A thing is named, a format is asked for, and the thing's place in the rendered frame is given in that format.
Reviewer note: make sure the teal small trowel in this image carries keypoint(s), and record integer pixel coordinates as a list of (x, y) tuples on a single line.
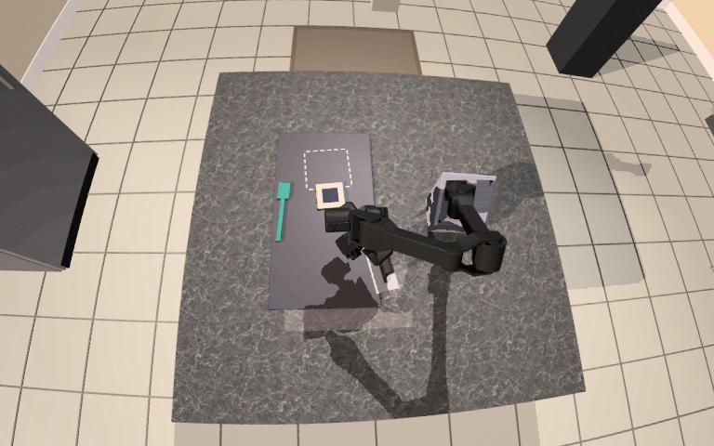
[(283, 193)]

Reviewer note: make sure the beige square tile with dark blue centre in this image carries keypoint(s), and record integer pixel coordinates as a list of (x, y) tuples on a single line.
[(329, 195)]

